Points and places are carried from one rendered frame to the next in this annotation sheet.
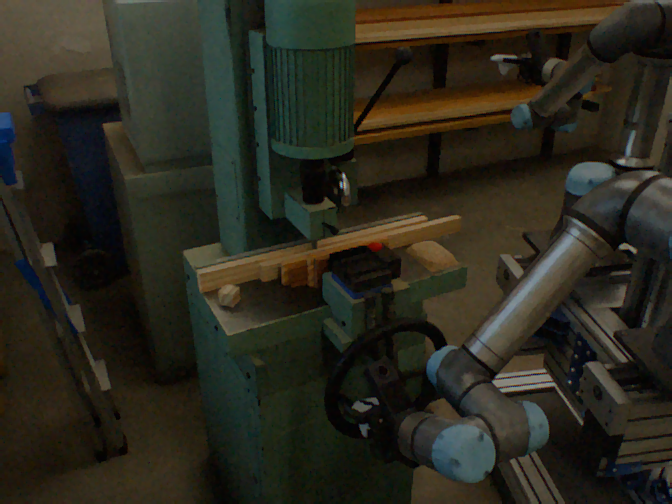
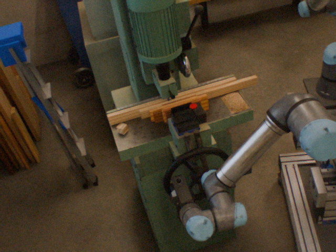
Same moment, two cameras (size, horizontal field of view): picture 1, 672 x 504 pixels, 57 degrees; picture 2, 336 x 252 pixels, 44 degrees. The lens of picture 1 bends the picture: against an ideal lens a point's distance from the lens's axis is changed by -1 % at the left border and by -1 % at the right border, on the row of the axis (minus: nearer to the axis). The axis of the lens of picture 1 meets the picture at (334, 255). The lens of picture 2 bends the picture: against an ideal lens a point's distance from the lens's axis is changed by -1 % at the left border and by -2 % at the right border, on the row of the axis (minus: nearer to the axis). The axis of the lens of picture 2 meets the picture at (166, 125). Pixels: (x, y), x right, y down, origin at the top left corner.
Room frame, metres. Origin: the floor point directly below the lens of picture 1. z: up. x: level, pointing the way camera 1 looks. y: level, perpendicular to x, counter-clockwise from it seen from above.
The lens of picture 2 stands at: (-0.10, -0.36, 2.07)
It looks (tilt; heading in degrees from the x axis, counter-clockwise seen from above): 41 degrees down; 18
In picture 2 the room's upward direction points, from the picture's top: 11 degrees counter-clockwise
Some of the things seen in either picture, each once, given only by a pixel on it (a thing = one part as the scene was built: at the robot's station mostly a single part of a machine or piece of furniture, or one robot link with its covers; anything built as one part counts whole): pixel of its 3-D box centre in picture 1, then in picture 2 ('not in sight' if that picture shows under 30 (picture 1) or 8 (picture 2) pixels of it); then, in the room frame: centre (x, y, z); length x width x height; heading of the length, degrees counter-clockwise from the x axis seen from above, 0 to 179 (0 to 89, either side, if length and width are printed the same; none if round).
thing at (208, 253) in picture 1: (295, 293); (166, 117); (1.40, 0.10, 0.76); 0.57 x 0.45 x 0.09; 27
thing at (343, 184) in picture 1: (336, 190); (184, 64); (1.46, 0.00, 1.02); 0.12 x 0.03 x 0.12; 27
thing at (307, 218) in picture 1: (310, 214); (165, 83); (1.31, 0.05, 1.03); 0.14 x 0.07 x 0.09; 27
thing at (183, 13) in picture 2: not in sight; (178, 14); (1.55, 0.01, 1.23); 0.09 x 0.08 x 0.15; 27
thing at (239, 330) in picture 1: (346, 296); (184, 127); (1.21, -0.03, 0.87); 0.61 x 0.30 x 0.06; 117
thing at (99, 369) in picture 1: (48, 304); (51, 114); (1.61, 0.88, 0.58); 0.27 x 0.25 x 1.16; 116
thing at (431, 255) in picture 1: (432, 251); (234, 100); (1.34, -0.24, 0.91); 0.12 x 0.09 x 0.03; 27
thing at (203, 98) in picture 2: (349, 260); (185, 108); (1.25, -0.03, 0.94); 0.20 x 0.02 x 0.08; 117
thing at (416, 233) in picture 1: (367, 246); (199, 96); (1.36, -0.08, 0.92); 0.55 x 0.02 x 0.04; 117
